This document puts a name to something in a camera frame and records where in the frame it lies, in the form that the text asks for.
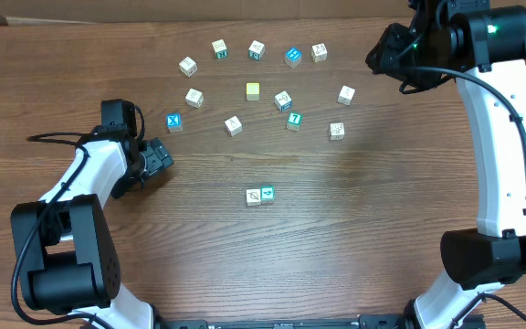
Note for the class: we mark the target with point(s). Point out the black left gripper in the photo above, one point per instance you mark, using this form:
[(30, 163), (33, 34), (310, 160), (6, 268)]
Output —
[(156, 153)]

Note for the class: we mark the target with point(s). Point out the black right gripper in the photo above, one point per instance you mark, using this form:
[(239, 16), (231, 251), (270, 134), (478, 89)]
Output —
[(389, 58)]

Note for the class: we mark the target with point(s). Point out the leaf drawing wooden block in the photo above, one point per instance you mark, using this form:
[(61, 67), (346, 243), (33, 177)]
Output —
[(253, 197)]

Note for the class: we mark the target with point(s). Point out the green 4 wooden block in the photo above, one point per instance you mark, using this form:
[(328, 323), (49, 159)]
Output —
[(267, 194)]

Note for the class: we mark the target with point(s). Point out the green 7 wooden block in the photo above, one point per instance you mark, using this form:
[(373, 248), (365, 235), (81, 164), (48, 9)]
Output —
[(294, 121)]

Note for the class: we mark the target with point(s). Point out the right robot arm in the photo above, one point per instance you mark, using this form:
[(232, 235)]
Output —
[(482, 49)]

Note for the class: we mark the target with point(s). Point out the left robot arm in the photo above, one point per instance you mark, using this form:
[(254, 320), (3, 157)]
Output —
[(67, 266)]

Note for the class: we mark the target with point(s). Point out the blue X wooden block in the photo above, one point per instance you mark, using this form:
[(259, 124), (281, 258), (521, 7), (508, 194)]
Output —
[(174, 122)]

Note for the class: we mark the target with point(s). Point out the wooden block far right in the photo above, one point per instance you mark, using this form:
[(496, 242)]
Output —
[(346, 95)]

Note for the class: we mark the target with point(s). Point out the wooden block left middle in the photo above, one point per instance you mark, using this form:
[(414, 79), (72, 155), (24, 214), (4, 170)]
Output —
[(194, 98)]

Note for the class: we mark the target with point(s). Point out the wooden block drawing top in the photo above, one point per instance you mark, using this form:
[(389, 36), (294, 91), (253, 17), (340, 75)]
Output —
[(319, 52)]

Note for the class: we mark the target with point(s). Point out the wooden block red drawing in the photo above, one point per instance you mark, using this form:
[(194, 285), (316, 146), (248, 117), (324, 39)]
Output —
[(233, 126)]

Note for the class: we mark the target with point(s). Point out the plain wooden block far left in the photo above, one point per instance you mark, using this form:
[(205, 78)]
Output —
[(188, 66)]

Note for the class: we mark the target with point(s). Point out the wooden block lower right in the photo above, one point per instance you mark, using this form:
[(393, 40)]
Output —
[(337, 131)]

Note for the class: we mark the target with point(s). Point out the blue top wooden block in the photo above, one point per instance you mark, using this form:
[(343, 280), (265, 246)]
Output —
[(293, 57)]

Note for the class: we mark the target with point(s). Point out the yellow top wooden block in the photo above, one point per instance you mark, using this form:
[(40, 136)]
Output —
[(253, 91)]

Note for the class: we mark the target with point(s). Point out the wooden block blue side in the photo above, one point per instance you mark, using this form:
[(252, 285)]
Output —
[(283, 101)]

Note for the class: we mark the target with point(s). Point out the wooden block teal letter side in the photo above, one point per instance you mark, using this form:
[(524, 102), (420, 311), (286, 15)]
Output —
[(256, 50)]

